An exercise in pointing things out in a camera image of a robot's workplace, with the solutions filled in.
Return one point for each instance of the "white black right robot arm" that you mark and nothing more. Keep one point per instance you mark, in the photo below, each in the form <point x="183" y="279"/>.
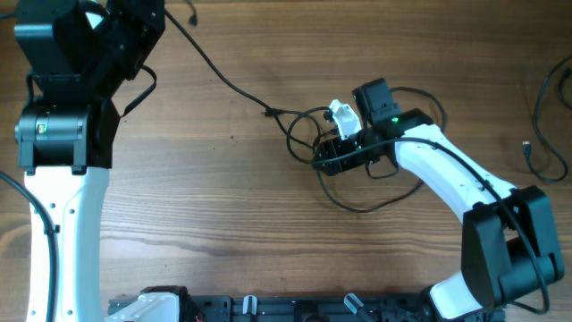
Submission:
<point x="509" y="245"/>

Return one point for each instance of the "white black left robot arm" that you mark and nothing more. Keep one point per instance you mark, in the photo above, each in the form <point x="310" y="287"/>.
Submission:
<point x="80" y="53"/>

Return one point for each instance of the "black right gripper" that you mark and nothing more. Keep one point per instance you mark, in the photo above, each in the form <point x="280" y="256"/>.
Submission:
<point x="332" y="148"/>

